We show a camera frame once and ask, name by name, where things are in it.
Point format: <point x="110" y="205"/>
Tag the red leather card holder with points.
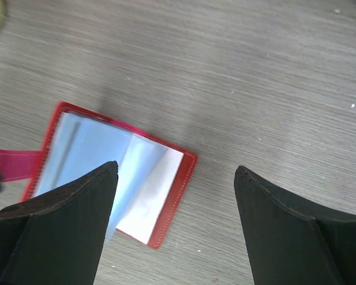
<point x="153" y="173"/>

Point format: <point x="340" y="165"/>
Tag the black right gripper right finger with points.
<point x="290" y="239"/>

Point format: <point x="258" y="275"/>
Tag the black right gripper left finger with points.
<point x="58" y="237"/>

